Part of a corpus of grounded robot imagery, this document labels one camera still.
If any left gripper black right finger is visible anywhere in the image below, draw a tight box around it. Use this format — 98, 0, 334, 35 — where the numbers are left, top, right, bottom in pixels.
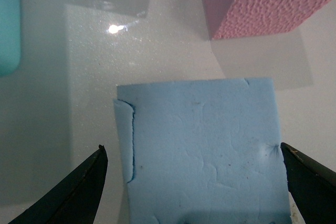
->
280, 142, 335, 223

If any pink foam cube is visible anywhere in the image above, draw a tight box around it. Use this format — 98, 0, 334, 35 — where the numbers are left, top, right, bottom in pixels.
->
202, 0, 331, 40

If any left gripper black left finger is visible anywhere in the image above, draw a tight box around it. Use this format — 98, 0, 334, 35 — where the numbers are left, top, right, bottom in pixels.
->
10, 145, 108, 223

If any teal plastic bin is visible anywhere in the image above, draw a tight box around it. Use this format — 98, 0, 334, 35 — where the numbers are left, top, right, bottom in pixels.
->
1, 0, 21, 77

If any light blue foam cube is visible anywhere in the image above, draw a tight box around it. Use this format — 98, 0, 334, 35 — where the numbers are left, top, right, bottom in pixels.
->
114, 78, 291, 223

